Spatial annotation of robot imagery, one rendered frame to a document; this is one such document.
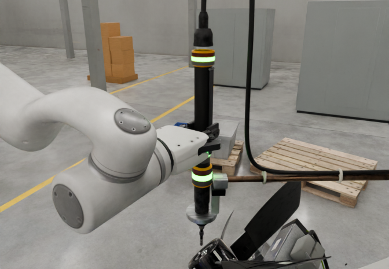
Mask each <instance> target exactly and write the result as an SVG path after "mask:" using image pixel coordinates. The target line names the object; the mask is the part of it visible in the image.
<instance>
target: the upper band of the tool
mask: <svg viewBox="0 0 389 269"><path fill-rule="evenodd" d="M198 50H201V51H198ZM205 50H207V51H205ZM214 52H215V50H213V49H194V50H192V53H214ZM192 57H194V56H192ZM213 57H214V56H213ZM197 58H210V57H197ZM194 62H213V61H194ZM193 66H195V67H211V66H212V65H210V66H197V65H193Z"/></svg>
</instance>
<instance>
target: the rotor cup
mask: <svg viewBox="0 0 389 269"><path fill-rule="evenodd" d="M204 250H207V251H206V253H205V254H203V255H201V254H202V252H203V251H204ZM213 251H216V252H217V254H219V256H220V257H221V259H222V260H221V261H229V259H233V258H236V257H235V256H234V254H232V252H231V251H230V250H229V248H228V247H227V246H226V245H225V243H224V242H223V241H222V240H221V239H220V238H215V239H213V240H212V241H211V242H209V243H208V244H207V245H206V246H204V247H203V248H202V249H201V250H200V251H199V252H198V253H197V254H196V255H195V256H194V257H193V258H192V259H191V261H190V262H189V264H188V269H193V268H195V269H216V268H213V267H214V266H218V265H220V264H215V262H216V261H220V260H219V259H218V258H217V257H216V255H215V254H214V253H213Z"/></svg>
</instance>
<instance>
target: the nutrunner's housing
mask: <svg viewBox="0 0 389 269"><path fill-rule="evenodd" d="M193 46H196V47H210V46H213V33H212V31H211V29H210V28H208V13H207V12H200V13H199V28H196V30H195V32H194V42H193ZM209 202H210V186H209V187H205V188H199V187H196V186H194V211H195V212H196V213H197V214H199V215H204V214H207V213H208V211H209ZM197 225H198V226H205V225H206V224H197Z"/></svg>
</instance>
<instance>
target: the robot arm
mask: <svg viewBox="0 0 389 269"><path fill-rule="evenodd" d="M64 124H67V125H69V126H71V127H73V128H74V129H76V130H78V131H80V132H81V133H83V134H85V136H87V137H88V138H89V139H90V140H91V142H92V144H93V146H92V149H91V152H90V154H89V155H88V156H87V157H86V158H85V159H84V160H83V161H82V162H81V163H79V164H78V165H76V166H74V167H71V168H69V169H66V170H65V171H63V172H61V173H58V174H57V175H56V176H55V177H54V178H53V180H52V184H51V195H52V200H53V204H54V207H55V209H56V211H57V213H58V215H59V216H60V218H61V219H62V221H63V222H64V223H65V224H66V225H67V226H68V227H69V228H70V229H71V230H73V231H75V232H77V233H79V234H88V233H90V232H92V231H93V230H95V229H96V228H98V227H100V226H101V225H102V224H104V223H105V222H107V221H108V220H109V219H111V218H112V217H114V216H115V215H117V214H118V213H120V212H121V211H122V210H124V209H126V208H127V207H129V206H130V205H131V204H133V203H134V202H136V201H137V200H139V199H140V198H141V197H143V196H144V195H146V194H148V193H149V192H150V191H152V190H153V189H155V188H156V187H158V186H159V185H160V184H162V183H163V182H165V181H166V180H167V179H168V178H169V176H170V175H176V174H180V173H181V172H184V171H187V170H189V169H191V168H193V167H194V166H196V165H198V164H200V163H201V162H203V161H204V160H205V159H207V158H208V155H209V153H207V152H211V151H215V150H219V149H221V143H220V142H219V141H217V140H215V139H216V138H217V137H218V136H219V132H220V130H219V123H214V124H212V125H210V126H209V127H207V128H206V130H205V131H203V132H199V131H195V120H193V121H191V122H189V123H187V125H186V124H181V125H180V126H178V127H177V126H164V127H161V128H159V129H157V130H156V129H155V127H154V126H153V124H152V123H151V122H150V121H149V120H148V119H147V118H146V117H145V116H144V115H143V114H142V113H140V112H139V111H137V110H136V109H134V108H133V107H132V106H130V105H128V104H127V103H125V102H123V101H122V100H120V99H118V98H117V97H115V96H114V95H112V94H110V93H107V92H106V91H104V90H101V89H98V88H95V87H89V86H76V87H69V88H66V89H62V90H59V91H56V92H53V93H51V94H48V95H44V94H43V93H41V92H40V91H39V90H37V89H36V88H34V87H33V86H32V85H30V84H29V83H27V82H26V81H25V80H24V79H22V78H21V77H19V76H18V75H16V74H15V73H14V72H13V71H11V70H10V69H9V68H7V67H6V66H4V65H3V64H1V63H0V138H1V139H3V140H4V141H5V142H7V143H8V144H10V145H12V146H13V147H15V148H18V149H20V150H24V151H28V152H35V151H39V150H42V149H44V148H46V147H47V146H48V145H50V144H51V143H52V142H53V141H54V139H55V138H56V136H57V135H58V133H59V132H60V130H61V129H62V127H63V126H64Z"/></svg>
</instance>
